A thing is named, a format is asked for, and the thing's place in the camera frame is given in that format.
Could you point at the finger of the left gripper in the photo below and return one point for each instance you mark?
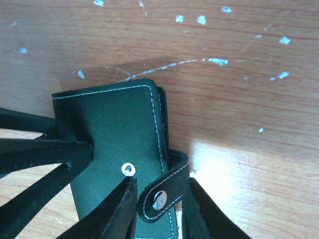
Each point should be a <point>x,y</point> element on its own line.
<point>27,122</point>
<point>18,154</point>

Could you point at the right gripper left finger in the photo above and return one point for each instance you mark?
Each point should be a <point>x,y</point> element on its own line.
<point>114,218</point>

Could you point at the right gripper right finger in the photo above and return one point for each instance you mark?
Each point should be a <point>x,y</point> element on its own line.
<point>203,219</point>

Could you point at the black card holder wallet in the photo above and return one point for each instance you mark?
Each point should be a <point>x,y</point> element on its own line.
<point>126,123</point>

